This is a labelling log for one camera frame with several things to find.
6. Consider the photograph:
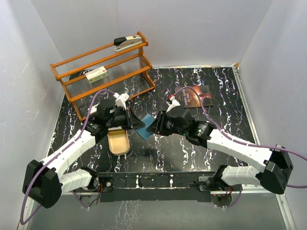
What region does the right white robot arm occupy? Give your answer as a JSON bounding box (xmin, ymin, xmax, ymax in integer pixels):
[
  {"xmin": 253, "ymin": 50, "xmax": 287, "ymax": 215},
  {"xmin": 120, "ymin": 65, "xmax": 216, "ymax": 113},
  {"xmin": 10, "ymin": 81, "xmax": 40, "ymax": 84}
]
[{"xmin": 147, "ymin": 106, "xmax": 293, "ymax": 195}]

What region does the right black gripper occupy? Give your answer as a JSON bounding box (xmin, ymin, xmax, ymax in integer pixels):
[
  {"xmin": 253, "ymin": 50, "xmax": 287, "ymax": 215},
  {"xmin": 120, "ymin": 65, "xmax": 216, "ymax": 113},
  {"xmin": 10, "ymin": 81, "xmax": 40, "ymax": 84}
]
[{"xmin": 147, "ymin": 111, "xmax": 187, "ymax": 137}]

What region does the black and beige stapler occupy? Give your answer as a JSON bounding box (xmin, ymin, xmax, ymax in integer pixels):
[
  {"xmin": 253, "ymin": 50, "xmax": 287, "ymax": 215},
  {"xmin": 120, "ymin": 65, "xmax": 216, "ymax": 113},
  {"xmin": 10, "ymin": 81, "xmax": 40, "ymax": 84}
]
[{"xmin": 113, "ymin": 35, "xmax": 142, "ymax": 52}]

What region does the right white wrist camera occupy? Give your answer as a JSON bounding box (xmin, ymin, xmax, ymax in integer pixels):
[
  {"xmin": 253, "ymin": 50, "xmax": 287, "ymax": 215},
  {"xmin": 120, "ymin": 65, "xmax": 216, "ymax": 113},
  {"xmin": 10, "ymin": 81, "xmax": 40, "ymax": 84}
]
[{"xmin": 166, "ymin": 94, "xmax": 180, "ymax": 112}]

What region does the dark book with sunset cover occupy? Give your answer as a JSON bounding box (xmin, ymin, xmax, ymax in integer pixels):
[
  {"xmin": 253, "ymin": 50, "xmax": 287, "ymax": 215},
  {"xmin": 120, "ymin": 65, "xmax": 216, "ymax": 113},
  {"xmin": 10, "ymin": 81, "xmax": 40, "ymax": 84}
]
[{"xmin": 175, "ymin": 85, "xmax": 213, "ymax": 108}]

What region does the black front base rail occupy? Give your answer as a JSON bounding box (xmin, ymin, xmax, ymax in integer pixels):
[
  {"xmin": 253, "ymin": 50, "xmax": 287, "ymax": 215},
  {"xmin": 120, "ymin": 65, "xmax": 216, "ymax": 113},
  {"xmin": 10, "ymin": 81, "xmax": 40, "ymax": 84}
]
[{"xmin": 97, "ymin": 171, "xmax": 243, "ymax": 204}]

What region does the blue leather card holder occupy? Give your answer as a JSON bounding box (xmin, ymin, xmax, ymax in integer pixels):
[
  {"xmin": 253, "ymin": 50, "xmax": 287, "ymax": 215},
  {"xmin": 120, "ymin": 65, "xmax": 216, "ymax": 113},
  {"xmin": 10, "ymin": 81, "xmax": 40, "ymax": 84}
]
[{"xmin": 135, "ymin": 114, "xmax": 155, "ymax": 141}]

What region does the orange wooden three-tier rack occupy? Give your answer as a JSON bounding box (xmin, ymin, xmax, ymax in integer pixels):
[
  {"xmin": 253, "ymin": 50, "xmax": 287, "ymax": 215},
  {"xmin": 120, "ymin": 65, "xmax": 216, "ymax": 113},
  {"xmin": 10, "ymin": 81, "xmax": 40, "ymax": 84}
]
[{"xmin": 50, "ymin": 32, "xmax": 156, "ymax": 121}]

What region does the green and white small box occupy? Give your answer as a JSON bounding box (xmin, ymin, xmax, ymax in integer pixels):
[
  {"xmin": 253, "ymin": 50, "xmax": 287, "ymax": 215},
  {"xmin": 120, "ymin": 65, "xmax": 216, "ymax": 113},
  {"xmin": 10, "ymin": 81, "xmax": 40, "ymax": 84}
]
[{"xmin": 85, "ymin": 66, "xmax": 108, "ymax": 83}]

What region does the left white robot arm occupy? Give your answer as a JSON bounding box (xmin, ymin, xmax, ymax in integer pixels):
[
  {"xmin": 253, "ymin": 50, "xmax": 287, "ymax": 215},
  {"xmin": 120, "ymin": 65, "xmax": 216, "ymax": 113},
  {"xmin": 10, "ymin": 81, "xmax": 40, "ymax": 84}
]
[{"xmin": 22, "ymin": 103, "xmax": 145, "ymax": 208}]

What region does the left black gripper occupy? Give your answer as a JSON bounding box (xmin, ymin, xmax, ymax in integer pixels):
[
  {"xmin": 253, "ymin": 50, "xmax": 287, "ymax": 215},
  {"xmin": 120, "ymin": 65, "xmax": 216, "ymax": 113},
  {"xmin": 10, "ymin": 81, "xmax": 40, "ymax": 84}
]
[{"xmin": 106, "ymin": 106, "xmax": 145, "ymax": 130}]

